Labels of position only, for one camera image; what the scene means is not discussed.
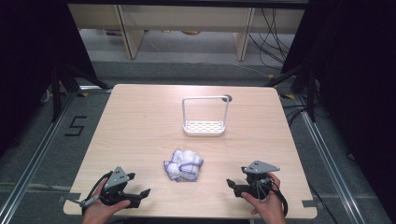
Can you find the yellow round object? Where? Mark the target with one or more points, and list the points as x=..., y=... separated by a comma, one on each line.
x=190, y=32

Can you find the black metal stand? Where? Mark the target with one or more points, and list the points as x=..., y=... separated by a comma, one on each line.
x=309, y=93
x=57, y=93

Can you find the black curtain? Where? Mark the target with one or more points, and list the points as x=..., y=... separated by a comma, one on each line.
x=31, y=62
x=358, y=77

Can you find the grey round table grommet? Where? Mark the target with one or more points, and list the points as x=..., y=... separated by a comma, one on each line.
x=228, y=98

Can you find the light wooden desk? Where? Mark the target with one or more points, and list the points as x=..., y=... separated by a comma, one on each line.
x=186, y=18

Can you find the grey tape strip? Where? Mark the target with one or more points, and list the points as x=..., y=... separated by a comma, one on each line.
x=70, y=197
x=310, y=203

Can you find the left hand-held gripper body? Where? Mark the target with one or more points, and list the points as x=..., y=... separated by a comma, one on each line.
x=115, y=180

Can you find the white cloth with purple border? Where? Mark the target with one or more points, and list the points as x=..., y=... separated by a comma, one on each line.
x=183, y=165

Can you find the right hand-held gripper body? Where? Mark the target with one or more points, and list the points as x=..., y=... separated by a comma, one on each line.
x=257, y=177

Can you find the white towel rack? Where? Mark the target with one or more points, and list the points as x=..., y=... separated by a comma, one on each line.
x=204, y=127

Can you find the person's left hand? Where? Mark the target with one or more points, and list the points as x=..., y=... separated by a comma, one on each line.
x=99, y=213

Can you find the silver floor rail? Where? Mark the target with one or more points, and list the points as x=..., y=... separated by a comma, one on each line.
x=330, y=161
x=34, y=158

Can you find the person's right hand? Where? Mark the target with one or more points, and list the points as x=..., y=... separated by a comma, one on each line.
x=267, y=207

